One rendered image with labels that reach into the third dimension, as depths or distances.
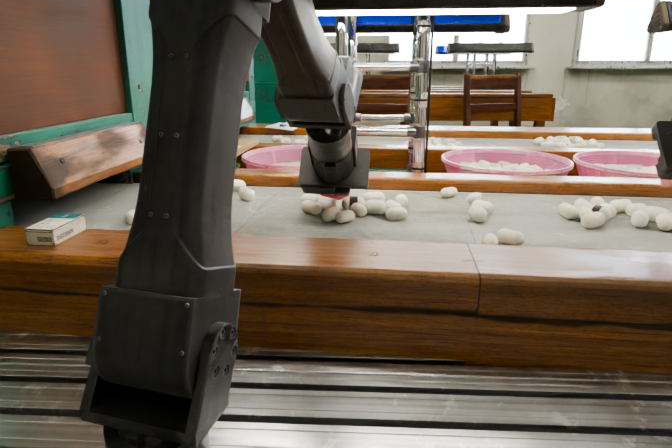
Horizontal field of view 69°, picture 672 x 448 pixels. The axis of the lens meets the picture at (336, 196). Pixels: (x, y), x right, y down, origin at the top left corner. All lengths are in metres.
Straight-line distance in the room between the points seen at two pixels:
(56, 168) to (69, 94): 0.18
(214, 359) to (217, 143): 0.13
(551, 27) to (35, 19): 5.69
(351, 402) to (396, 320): 0.10
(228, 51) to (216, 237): 0.12
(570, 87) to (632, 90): 0.69
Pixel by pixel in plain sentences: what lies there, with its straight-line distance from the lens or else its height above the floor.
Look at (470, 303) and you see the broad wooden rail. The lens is 0.51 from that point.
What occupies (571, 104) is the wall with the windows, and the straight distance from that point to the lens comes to 6.29.
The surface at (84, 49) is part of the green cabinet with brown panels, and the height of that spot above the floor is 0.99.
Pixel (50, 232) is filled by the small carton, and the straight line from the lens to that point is 0.64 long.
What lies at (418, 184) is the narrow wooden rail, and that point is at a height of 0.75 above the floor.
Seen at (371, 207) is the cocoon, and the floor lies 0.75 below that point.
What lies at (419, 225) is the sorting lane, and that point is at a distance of 0.72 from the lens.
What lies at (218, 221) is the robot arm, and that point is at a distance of 0.33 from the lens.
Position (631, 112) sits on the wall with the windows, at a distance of 6.59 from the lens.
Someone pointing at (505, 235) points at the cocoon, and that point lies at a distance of 0.66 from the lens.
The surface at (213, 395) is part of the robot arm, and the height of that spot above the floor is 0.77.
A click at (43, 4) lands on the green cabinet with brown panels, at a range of 0.88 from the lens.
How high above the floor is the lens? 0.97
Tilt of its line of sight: 15 degrees down
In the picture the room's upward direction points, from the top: straight up
